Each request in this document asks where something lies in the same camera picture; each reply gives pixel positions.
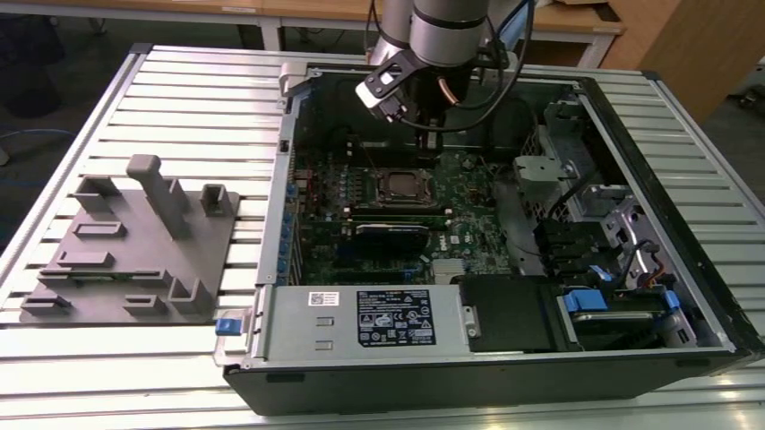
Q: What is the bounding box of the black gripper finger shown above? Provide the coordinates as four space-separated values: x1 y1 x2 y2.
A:
416 121 447 151

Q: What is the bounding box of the small CPU plate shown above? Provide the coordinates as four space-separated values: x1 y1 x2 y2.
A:
385 172 428 194

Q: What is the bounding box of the thin wire locking lever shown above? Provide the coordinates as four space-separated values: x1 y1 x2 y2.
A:
355 136 380 173

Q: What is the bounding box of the metal socket cover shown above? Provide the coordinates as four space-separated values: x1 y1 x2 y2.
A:
371 166 442 208

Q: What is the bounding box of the metal drive cage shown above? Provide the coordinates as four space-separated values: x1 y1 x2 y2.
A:
492 98 604 277

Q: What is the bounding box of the green motherboard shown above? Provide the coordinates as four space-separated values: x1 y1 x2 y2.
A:
285 147 520 288

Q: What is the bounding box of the black graphics card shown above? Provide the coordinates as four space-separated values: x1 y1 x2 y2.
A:
351 221 431 262

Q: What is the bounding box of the silver chipset heatsink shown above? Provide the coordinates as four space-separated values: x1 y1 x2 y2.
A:
430 258 467 284

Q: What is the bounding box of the hard disk in blue carrier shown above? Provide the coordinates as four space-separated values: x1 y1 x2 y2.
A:
558 288 658 351

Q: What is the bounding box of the wooden cabinet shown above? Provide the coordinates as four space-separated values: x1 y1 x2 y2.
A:
596 0 765 125

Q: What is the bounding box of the silver power supply unit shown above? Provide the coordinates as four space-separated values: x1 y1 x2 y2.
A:
249 284 474 362

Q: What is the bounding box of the grey plastic parts rack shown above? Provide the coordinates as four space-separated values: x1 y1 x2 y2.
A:
17 154 241 324

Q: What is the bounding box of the grey equipment on wheels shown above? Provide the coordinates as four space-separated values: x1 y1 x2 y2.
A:
725 57 765 108

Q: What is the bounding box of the black open PC case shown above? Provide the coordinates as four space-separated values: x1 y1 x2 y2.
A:
211 62 765 417

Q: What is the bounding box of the black office chair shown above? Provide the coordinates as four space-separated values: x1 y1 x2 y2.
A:
0 13 66 118

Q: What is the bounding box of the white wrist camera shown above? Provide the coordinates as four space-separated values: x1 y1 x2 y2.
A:
355 51 415 123

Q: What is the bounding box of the wooden desk white frame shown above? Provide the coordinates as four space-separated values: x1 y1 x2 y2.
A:
0 0 626 68

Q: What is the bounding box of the black internal cable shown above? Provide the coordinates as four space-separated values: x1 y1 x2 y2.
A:
620 239 658 288

